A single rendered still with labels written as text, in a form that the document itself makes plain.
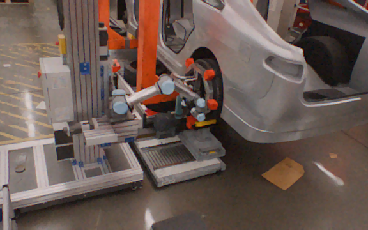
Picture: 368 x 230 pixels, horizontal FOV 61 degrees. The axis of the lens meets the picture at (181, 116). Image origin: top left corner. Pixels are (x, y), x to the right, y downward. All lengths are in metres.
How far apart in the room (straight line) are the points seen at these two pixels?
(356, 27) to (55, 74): 3.24
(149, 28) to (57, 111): 1.26
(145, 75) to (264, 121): 1.47
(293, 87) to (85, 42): 1.67
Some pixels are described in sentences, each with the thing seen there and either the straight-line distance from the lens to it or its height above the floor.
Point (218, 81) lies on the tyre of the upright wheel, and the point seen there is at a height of 1.06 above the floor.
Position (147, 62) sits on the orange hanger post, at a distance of 3.48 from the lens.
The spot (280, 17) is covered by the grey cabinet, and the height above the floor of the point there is 0.86.
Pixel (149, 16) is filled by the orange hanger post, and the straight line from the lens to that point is 3.34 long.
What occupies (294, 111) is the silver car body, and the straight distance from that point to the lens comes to 2.68.
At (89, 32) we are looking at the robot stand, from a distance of 2.69.
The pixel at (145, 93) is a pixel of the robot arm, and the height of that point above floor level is 1.10.
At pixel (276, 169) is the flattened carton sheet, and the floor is 0.01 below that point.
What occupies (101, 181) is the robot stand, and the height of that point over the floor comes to 0.23.
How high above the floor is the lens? 2.27
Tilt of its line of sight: 30 degrees down
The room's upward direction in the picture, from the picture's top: 7 degrees clockwise
